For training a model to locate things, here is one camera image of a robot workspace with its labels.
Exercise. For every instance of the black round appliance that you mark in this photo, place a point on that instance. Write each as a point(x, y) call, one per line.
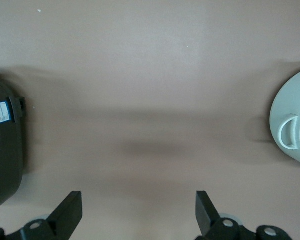
point(5, 155)

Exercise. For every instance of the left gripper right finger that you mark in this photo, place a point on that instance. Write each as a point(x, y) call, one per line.
point(207, 215)

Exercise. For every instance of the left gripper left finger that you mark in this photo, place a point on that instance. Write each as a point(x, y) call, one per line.
point(65, 215)

